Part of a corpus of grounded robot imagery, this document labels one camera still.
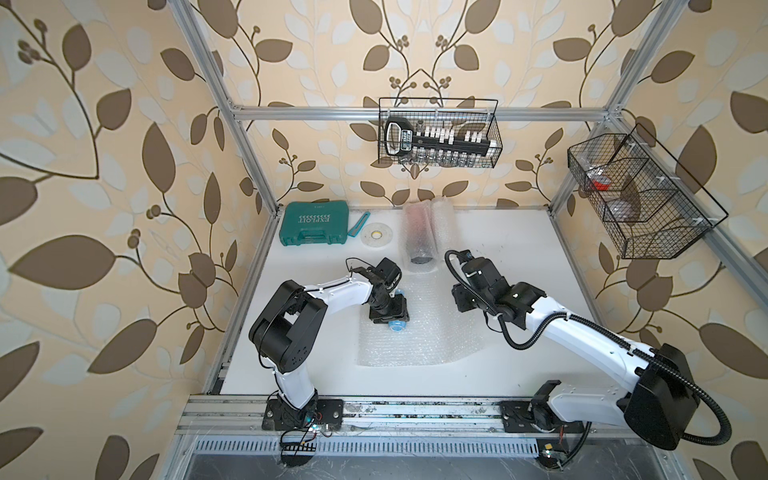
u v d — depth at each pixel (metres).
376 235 1.12
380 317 0.81
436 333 0.88
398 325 0.85
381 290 0.70
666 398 0.40
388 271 0.76
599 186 0.82
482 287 0.61
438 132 0.82
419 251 0.96
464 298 0.72
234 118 0.93
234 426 0.74
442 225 1.07
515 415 0.73
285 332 0.47
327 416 0.75
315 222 1.12
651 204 0.73
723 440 0.38
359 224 1.16
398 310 0.80
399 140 0.86
